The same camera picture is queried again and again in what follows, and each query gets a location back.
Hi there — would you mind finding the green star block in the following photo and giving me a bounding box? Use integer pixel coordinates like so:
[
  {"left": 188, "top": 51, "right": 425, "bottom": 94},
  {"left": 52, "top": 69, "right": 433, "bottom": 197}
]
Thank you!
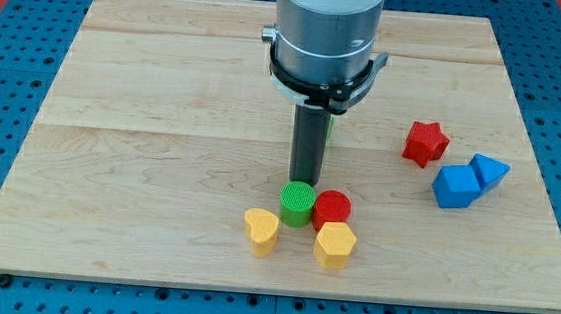
[{"left": 326, "top": 116, "right": 335, "bottom": 141}]

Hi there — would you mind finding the light wooden board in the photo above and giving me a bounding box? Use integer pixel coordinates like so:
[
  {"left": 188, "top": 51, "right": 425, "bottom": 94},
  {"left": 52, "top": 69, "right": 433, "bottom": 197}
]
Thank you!
[{"left": 0, "top": 0, "right": 561, "bottom": 314}]

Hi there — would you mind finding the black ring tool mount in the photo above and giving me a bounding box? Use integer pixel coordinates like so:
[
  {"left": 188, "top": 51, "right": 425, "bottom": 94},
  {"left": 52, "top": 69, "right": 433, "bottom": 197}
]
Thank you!
[{"left": 269, "top": 46, "right": 389, "bottom": 116}]

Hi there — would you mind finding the green cylinder block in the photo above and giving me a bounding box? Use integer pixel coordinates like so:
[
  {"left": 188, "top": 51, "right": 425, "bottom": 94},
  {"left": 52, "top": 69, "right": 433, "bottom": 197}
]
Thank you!
[{"left": 279, "top": 181, "right": 317, "bottom": 228}]

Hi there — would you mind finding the blue cube block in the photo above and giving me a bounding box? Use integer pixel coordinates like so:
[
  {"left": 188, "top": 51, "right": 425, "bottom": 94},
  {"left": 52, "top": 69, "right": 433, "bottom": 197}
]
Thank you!
[{"left": 432, "top": 164, "right": 482, "bottom": 209}]

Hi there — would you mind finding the red star block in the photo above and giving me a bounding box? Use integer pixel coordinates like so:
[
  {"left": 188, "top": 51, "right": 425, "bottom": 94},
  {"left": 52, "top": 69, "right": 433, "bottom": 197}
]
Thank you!
[{"left": 402, "top": 121, "right": 450, "bottom": 168}]

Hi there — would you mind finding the yellow heart block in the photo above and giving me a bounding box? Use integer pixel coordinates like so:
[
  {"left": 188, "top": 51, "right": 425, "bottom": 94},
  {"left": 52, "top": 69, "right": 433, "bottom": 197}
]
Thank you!
[{"left": 244, "top": 208, "right": 280, "bottom": 258}]

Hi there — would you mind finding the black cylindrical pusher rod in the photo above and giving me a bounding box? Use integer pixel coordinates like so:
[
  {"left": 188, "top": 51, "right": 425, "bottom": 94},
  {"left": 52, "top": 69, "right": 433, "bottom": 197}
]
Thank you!
[{"left": 289, "top": 106, "right": 331, "bottom": 186}]

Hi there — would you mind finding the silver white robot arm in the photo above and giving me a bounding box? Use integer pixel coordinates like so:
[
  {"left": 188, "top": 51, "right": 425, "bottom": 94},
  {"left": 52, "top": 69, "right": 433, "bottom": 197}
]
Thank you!
[{"left": 261, "top": 0, "right": 388, "bottom": 186}]

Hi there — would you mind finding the yellow hexagon block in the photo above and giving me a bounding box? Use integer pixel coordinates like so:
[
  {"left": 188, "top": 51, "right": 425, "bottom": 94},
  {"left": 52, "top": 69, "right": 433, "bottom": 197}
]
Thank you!
[{"left": 313, "top": 221, "right": 357, "bottom": 270}]

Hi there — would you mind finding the blue triangle block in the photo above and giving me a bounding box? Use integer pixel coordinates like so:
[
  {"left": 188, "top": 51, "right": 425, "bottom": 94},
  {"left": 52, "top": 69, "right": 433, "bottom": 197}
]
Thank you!
[{"left": 469, "top": 153, "right": 510, "bottom": 195}]

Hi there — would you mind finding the red cylinder block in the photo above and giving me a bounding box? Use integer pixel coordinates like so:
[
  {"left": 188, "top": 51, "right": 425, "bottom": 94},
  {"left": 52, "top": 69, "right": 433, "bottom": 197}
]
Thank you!
[{"left": 311, "top": 189, "right": 352, "bottom": 231}]

